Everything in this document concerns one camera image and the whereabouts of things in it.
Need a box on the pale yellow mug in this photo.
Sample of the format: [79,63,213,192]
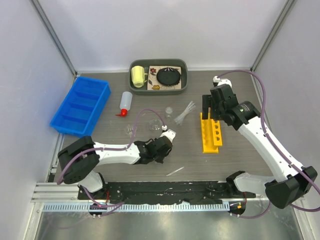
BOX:
[131,65,147,88]

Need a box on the yellow test tube rack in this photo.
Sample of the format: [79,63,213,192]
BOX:
[200,112,223,154]

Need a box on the blue divided plastic bin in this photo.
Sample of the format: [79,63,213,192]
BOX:
[50,76,111,138]

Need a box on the small glass erlenmeyer flask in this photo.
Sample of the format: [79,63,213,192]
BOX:
[165,107,173,122]

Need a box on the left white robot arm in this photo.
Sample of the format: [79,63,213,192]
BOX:
[57,130,176,200]

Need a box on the glass test tube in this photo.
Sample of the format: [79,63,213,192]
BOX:
[166,166,185,177]

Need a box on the small glass beaker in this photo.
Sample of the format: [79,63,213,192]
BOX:
[148,118,163,133]

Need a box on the white slotted cable duct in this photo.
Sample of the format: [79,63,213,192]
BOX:
[42,201,230,213]

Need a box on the bundle of plastic pipettes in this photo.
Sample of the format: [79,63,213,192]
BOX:
[174,101,196,126]

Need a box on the floral coaster card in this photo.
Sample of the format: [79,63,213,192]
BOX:
[147,65,182,91]

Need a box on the tiny glass beaker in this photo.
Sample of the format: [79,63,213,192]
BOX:
[124,124,136,137]

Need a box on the white wash bottle red cap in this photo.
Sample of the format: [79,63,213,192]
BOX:
[116,91,133,117]

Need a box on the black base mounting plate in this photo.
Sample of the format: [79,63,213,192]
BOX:
[91,181,256,205]

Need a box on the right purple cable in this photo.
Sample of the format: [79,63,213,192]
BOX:
[216,69,320,219]

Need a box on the black round dish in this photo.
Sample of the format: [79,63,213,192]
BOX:
[156,67,181,86]

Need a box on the grey-green plastic tray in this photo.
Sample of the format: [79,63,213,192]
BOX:
[128,58,188,95]

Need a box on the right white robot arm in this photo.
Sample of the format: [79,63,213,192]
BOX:
[200,83,318,209]

